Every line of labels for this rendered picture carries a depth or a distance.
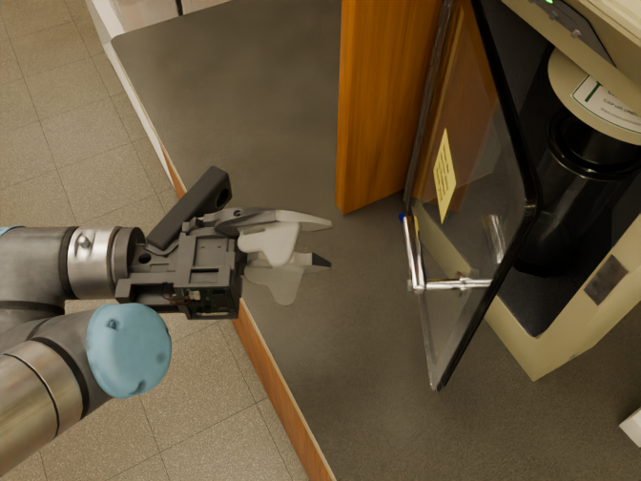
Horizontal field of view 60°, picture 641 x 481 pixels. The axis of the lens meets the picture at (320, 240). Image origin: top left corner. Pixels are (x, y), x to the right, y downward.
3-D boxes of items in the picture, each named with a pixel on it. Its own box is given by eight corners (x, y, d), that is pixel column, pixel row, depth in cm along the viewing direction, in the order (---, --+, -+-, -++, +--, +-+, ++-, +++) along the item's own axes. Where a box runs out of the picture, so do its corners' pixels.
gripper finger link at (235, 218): (286, 240, 56) (209, 256, 58) (287, 225, 57) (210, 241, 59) (269, 214, 52) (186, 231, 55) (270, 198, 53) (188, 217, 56)
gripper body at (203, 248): (245, 320, 58) (128, 323, 58) (249, 250, 63) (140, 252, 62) (236, 283, 51) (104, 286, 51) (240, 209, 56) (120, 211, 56)
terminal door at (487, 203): (410, 203, 88) (465, -46, 54) (437, 396, 71) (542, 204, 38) (404, 204, 88) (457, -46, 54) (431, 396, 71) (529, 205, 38)
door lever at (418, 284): (446, 224, 62) (450, 210, 59) (460, 302, 56) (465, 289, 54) (397, 225, 61) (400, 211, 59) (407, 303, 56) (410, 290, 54)
